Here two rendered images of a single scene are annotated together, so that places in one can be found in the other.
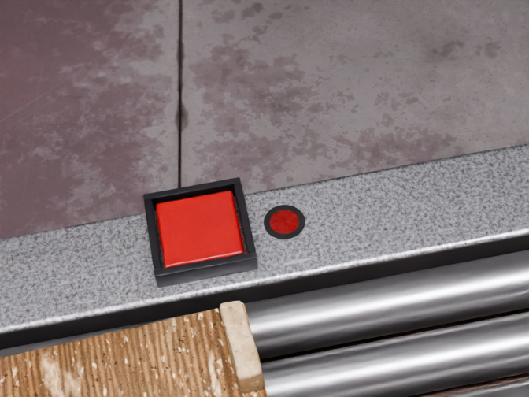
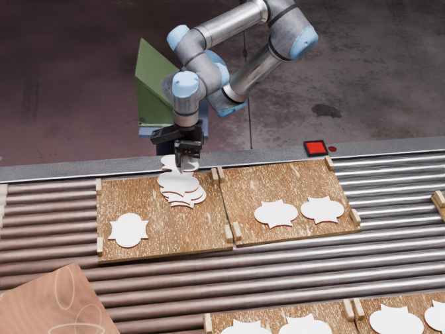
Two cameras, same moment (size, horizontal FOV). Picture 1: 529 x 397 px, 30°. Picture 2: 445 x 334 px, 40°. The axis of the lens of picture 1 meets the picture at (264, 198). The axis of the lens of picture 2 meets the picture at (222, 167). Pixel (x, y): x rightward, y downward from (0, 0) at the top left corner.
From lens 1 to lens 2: 1.62 m
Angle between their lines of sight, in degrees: 13
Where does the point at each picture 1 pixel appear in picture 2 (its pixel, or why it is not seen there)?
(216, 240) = (320, 149)
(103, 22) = (222, 138)
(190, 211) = (313, 144)
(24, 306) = (281, 158)
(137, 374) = (308, 167)
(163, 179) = not seen: hidden behind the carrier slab
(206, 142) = not seen: hidden behind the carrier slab
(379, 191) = (351, 145)
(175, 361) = (315, 166)
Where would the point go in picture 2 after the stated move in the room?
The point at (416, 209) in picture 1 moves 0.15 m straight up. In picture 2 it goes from (359, 148) to (366, 116)
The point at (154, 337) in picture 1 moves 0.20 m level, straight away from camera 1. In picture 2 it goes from (310, 162) to (290, 128)
